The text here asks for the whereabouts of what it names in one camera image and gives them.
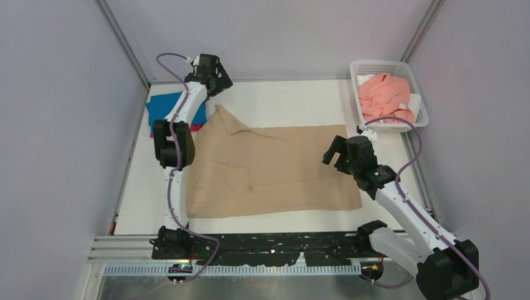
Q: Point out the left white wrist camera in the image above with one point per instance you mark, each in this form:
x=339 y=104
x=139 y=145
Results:
x=193 y=61

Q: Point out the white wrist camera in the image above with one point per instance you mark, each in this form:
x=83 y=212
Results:
x=367 y=132
x=193 y=61

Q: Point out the white plastic basket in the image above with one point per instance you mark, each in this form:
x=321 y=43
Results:
x=384 y=90

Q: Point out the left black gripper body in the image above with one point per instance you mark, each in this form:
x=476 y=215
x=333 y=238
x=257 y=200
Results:
x=220 y=84

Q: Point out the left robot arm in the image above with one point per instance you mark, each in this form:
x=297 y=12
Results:
x=174 y=149

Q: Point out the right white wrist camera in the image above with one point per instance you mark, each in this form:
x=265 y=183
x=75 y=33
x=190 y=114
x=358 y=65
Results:
x=367 y=132

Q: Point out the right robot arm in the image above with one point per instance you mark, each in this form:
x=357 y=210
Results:
x=442 y=266

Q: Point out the white slotted cable duct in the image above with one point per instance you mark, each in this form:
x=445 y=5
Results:
x=186 y=269

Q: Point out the beige t shirt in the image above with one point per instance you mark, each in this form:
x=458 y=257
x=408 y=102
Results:
x=243 y=171

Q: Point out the pink folded t shirt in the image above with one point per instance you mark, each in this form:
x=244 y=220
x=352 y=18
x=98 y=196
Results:
x=194 y=128

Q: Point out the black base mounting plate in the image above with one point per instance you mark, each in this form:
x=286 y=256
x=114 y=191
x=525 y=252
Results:
x=260 y=249

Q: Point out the salmon t shirt in basket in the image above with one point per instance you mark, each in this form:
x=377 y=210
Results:
x=385 y=99

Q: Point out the blue folded t shirt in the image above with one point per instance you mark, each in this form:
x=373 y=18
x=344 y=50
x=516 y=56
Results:
x=161 y=105

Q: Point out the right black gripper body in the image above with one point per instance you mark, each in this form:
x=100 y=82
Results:
x=352 y=165

